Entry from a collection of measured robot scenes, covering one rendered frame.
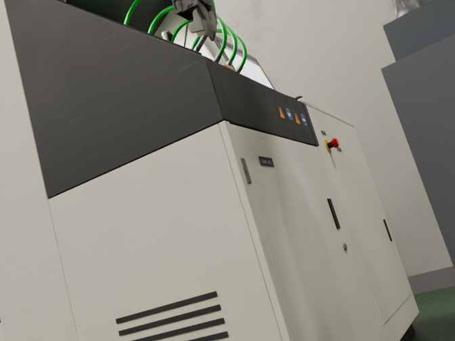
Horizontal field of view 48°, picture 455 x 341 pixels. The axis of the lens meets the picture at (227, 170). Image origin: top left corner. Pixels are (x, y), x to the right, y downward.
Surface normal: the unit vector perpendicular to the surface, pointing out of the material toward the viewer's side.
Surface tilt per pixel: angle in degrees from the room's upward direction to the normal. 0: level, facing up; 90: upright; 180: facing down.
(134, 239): 90
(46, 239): 90
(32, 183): 90
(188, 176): 90
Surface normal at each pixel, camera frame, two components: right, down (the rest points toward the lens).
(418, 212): -0.57, 0.00
